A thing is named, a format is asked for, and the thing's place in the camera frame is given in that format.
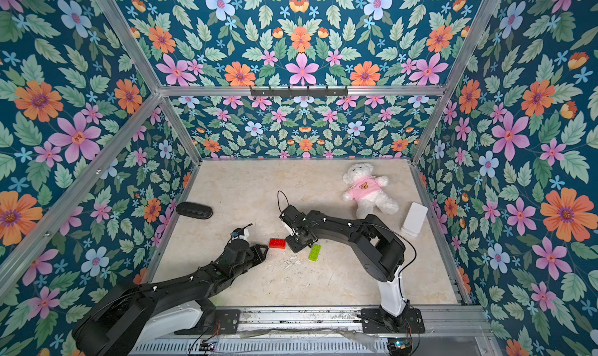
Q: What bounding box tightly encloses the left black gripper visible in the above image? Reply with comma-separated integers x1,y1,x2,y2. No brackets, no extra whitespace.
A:
229,244,271,281

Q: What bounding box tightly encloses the lime green lego brick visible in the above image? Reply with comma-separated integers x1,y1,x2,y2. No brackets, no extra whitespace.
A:
308,244,322,263

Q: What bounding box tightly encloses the red lego brick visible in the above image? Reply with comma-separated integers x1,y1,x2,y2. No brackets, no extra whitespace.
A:
269,239,287,249

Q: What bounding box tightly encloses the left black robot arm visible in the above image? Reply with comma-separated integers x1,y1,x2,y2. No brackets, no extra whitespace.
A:
73,239,269,355

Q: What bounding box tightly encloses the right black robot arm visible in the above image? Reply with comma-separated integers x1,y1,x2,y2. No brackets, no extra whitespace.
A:
280,205,409,318

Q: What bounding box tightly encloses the white teddy bear pink shirt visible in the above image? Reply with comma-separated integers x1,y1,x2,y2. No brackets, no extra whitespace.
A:
343,163,400,219

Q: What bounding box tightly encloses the black oval case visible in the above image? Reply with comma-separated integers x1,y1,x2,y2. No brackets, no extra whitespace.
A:
176,202,213,220

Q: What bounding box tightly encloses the white rectangular box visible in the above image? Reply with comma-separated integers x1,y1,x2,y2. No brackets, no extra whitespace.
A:
401,202,428,238

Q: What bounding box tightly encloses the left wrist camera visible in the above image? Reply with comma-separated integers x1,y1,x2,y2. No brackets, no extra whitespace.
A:
230,223,253,242

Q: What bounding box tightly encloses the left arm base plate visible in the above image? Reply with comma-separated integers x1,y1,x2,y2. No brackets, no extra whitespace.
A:
173,308,241,336

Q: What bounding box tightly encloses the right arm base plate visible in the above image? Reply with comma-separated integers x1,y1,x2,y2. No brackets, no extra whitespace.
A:
358,306,426,334

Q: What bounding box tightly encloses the black hook rail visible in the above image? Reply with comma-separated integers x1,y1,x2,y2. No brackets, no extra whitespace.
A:
249,86,349,98

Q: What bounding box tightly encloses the aluminium front rail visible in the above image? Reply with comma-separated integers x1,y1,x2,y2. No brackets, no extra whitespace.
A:
130,305,502,355

